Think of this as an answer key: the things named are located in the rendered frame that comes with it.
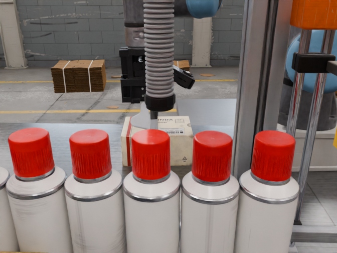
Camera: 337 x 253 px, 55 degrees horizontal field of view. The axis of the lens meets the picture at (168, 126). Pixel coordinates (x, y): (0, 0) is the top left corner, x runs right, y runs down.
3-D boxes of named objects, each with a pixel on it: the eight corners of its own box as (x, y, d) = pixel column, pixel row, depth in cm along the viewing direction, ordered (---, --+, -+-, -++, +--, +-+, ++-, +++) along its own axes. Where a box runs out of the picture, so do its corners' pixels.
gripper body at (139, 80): (125, 96, 78) (121, 44, 73) (161, 94, 78) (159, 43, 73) (122, 106, 71) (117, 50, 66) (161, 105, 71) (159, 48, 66)
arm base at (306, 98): (277, 128, 70) (285, 83, 66) (261, 108, 84) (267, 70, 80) (348, 132, 69) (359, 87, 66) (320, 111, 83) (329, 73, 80)
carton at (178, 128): (122, 166, 74) (120, 136, 71) (127, 143, 85) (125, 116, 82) (192, 165, 74) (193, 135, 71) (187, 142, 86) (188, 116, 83)
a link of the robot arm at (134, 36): (159, 23, 72) (160, 27, 64) (160, 44, 74) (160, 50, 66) (126, 24, 72) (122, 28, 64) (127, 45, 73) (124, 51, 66)
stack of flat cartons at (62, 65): (53, 93, 417) (49, 68, 405) (61, 82, 466) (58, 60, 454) (104, 91, 423) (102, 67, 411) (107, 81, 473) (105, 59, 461)
